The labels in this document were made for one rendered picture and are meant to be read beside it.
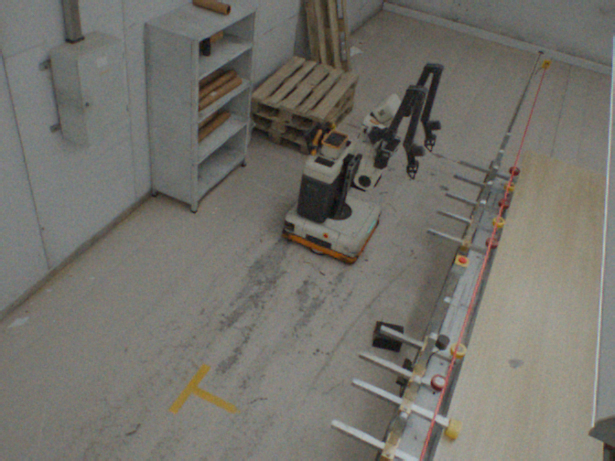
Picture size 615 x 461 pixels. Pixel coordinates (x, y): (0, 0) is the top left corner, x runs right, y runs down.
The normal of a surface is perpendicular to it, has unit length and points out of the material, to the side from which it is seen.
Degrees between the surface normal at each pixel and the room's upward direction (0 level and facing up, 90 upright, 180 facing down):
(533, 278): 0
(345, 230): 0
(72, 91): 90
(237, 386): 0
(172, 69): 90
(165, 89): 90
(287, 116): 90
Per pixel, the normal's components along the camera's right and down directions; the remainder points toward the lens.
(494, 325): 0.13, -0.76
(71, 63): -0.41, 0.55
